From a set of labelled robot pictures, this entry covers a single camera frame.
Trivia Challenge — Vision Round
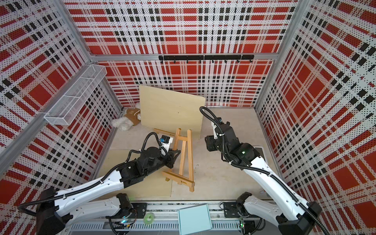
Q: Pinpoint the plywood board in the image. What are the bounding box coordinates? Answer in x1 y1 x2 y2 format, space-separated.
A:
98 149 172 201
139 85 206 139

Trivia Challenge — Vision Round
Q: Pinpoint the wooden easel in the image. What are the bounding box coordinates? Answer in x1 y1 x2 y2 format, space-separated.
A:
154 128 176 137
162 128 195 192

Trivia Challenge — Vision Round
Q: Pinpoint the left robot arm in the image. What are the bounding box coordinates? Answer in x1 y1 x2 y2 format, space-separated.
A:
18 132 181 235

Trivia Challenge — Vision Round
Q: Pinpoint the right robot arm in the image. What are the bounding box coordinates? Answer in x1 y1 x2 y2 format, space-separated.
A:
199 106 329 235

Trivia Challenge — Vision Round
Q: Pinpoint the plush toy brown white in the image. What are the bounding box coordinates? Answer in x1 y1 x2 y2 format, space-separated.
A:
111 102 141 131

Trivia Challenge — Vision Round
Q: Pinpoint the green tape roll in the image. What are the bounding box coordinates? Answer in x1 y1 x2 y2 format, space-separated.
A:
143 212 155 225

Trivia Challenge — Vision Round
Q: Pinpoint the light blue plate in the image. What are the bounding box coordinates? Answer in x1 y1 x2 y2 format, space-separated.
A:
178 204 212 235

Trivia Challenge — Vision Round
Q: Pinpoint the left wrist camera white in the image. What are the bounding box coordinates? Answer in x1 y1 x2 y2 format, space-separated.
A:
160 135 174 152

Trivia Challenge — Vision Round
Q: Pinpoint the black hook rail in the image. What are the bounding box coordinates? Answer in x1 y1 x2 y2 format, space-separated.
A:
158 54 255 63

